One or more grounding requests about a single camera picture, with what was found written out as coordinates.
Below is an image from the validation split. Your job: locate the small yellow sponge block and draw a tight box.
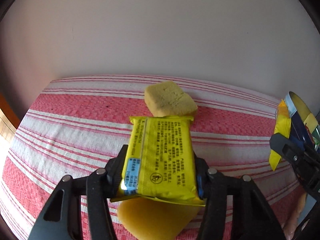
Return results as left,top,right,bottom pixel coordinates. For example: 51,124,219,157
144,81,198,117

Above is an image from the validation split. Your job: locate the large yellow snack packet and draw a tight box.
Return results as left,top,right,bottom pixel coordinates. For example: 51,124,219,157
111,116,204,206

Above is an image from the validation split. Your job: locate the right hand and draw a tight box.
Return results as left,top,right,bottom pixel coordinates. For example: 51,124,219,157
282,192,307,240

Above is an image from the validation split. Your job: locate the blue round cookie tin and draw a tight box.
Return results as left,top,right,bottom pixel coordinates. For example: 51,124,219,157
284,91,319,153

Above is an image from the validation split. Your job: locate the red white striped bedspread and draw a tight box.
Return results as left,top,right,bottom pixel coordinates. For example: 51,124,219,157
1,75,303,239

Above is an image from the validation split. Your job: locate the yellow rounded sponge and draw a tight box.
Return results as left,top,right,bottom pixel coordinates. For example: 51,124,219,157
117,198,201,239

